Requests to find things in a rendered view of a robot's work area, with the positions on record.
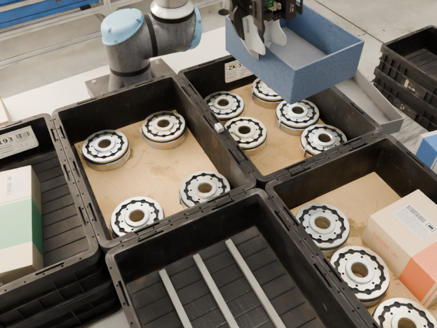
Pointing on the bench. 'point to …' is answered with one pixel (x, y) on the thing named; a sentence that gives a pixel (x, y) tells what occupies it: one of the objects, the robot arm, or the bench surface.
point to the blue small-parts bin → (302, 55)
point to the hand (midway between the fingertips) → (257, 49)
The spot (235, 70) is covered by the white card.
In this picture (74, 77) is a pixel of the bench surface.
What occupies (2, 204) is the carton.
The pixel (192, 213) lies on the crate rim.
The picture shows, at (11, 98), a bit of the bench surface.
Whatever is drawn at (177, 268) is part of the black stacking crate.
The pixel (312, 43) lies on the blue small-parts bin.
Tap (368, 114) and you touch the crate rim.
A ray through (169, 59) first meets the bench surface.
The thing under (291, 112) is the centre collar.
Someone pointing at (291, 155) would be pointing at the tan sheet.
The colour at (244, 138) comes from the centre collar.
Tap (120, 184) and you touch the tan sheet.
